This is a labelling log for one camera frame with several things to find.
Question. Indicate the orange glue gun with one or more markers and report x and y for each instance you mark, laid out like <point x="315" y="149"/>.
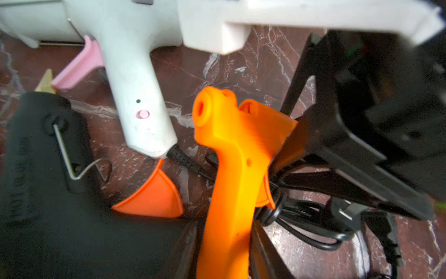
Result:
<point x="245" y="136"/>

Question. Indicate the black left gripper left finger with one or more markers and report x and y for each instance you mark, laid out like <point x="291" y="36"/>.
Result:
<point x="180" y="261"/>

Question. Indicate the white orange-trigger glue gun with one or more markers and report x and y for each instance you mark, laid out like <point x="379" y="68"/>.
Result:
<point x="313" y="17"/>

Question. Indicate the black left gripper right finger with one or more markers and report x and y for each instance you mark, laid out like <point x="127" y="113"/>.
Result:
<point x="264" y="260"/>

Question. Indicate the large white pink-trigger glue gun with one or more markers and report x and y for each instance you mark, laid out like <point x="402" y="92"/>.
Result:
<point x="120" y="36"/>

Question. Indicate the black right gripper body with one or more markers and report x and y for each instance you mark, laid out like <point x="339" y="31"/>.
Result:
<point x="376" y="134"/>

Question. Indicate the black orange-trigger glue gun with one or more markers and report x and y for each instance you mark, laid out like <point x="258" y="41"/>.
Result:
<point x="56" y="222"/>

